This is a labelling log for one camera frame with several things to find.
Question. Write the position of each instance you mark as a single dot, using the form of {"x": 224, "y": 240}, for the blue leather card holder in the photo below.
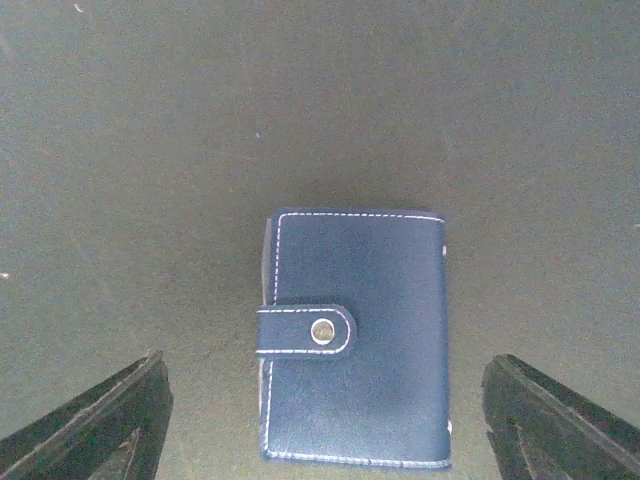
{"x": 353, "y": 339}

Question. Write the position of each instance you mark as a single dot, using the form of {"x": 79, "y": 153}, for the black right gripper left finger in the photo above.
{"x": 114, "y": 430}

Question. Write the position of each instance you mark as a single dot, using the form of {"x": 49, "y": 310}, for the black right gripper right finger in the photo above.
{"x": 541, "y": 429}

